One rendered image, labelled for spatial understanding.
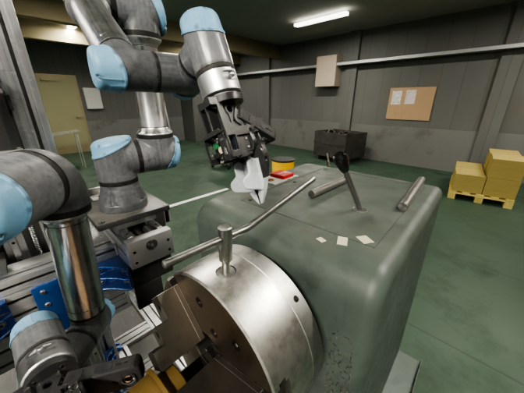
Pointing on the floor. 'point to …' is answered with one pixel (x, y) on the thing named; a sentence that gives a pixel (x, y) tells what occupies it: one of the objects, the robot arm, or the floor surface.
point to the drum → (282, 163)
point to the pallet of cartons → (490, 178)
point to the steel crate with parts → (339, 143)
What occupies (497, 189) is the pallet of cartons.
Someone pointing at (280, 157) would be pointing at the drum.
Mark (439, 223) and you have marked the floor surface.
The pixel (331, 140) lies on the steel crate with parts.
